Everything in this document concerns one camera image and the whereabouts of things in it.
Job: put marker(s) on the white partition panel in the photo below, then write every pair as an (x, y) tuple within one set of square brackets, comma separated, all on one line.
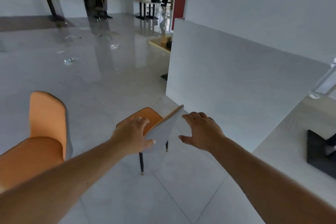
[(236, 79)]

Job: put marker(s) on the person's right forearm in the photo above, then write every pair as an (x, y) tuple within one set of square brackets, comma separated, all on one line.
[(267, 184)]

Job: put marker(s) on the clear glass railing post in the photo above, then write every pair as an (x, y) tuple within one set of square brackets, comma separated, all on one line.
[(324, 82)]

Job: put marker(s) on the person's left thumb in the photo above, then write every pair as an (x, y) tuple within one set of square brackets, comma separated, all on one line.
[(149, 143)]

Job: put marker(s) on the person's left forearm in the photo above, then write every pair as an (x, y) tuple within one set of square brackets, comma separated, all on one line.
[(57, 179)]

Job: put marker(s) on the orange chair with grey back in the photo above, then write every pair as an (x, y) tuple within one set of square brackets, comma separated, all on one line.
[(161, 129), (39, 139)]

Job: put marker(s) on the person's right hand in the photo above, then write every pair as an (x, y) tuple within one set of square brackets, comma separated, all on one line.
[(204, 133)]

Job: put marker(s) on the black square table base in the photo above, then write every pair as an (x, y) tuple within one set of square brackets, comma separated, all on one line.
[(317, 153)]

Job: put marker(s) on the person's right thumb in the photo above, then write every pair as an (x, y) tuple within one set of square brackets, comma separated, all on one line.
[(185, 138)]

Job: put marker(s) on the brown cardboard box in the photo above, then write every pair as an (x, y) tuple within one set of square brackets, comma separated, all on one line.
[(165, 41)]

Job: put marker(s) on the person's left hand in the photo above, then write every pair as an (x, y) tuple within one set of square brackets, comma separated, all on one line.
[(130, 137)]

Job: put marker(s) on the wooden table with black legs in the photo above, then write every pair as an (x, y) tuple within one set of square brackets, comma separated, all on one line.
[(145, 3)]

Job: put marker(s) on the clear plastic litter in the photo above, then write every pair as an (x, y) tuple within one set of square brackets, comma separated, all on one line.
[(69, 60), (114, 46)]

